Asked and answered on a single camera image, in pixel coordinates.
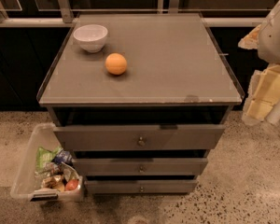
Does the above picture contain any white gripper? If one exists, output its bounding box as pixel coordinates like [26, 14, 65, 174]
[238, 25, 280, 126]

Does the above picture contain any grey drawer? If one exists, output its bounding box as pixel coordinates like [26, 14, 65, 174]
[85, 180, 197, 194]
[73, 158, 208, 176]
[53, 124, 225, 151]

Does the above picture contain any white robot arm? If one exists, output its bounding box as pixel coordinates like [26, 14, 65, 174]
[238, 0, 280, 125]

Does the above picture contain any white cylindrical robot base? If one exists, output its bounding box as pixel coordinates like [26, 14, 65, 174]
[266, 101, 280, 124]

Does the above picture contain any grey top drawer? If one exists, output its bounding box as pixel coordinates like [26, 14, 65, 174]
[53, 124, 225, 151]

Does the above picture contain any grey drawer cabinet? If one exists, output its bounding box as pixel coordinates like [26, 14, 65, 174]
[37, 14, 244, 185]

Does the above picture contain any grey bottom drawer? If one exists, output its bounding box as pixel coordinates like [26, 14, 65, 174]
[85, 180, 197, 194]

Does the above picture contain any orange fruit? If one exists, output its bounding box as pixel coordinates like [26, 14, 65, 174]
[105, 53, 127, 76]

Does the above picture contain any white ceramic bowl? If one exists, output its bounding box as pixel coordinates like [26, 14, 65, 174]
[73, 24, 108, 53]

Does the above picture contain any blue snack packet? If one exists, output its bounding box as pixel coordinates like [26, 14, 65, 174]
[52, 150, 72, 165]

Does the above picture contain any red apple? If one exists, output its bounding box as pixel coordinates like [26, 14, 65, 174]
[64, 179, 78, 191]

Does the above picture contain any brown snack packet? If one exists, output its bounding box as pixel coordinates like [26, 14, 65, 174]
[41, 175, 63, 189]

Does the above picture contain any green snack bag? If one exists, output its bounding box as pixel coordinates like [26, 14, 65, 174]
[35, 147, 63, 172]

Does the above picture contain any clear plastic bin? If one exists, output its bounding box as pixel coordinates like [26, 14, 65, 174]
[10, 123, 84, 202]

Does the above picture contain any metal window railing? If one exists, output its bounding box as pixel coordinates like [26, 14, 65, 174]
[0, 0, 279, 27]

